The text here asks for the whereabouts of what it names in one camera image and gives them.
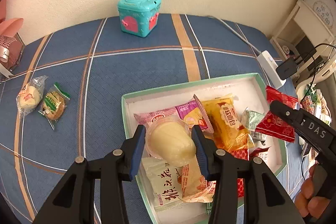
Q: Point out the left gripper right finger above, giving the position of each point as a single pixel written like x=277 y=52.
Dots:
x=265 y=200

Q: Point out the mint white shallow tray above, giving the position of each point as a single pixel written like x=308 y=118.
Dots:
x=249 y=93

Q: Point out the pink flower bouquet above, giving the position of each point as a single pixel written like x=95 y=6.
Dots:
x=11 y=44

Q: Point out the black power adapter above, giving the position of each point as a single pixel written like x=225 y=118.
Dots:
x=287 y=68

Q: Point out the white red small snack packet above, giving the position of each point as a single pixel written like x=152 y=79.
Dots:
x=166 y=182

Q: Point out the blue plaid tablecloth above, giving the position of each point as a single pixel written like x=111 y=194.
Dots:
x=96 y=63

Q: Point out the beige swiss roll packet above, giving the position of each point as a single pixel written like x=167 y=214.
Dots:
x=195 y=188

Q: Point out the pale green small snack packet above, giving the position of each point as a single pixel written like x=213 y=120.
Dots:
x=250 y=119

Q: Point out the right hand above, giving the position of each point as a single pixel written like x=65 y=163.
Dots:
x=306 y=203

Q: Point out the red raisin kiss packet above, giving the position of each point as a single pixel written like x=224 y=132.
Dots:
x=271 y=124

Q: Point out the teal pink toy box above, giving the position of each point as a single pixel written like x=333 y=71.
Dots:
x=138 y=17

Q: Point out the clear white pastry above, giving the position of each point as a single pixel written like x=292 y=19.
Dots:
x=30 y=95

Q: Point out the purple swiss roll packet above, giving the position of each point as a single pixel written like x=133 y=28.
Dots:
x=192 y=113

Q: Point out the white shelf unit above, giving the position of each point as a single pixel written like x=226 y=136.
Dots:
x=309 y=31

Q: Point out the green cow cookie packet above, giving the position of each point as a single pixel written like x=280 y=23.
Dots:
x=54 y=104

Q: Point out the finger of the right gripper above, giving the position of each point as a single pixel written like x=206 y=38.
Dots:
x=286 y=113

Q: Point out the yellow soft bread packet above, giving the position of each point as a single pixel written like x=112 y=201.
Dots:
x=229 y=133

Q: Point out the white power strip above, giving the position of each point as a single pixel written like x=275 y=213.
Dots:
x=269 y=65

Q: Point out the green mung bean cake packet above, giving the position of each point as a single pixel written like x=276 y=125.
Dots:
x=209 y=207

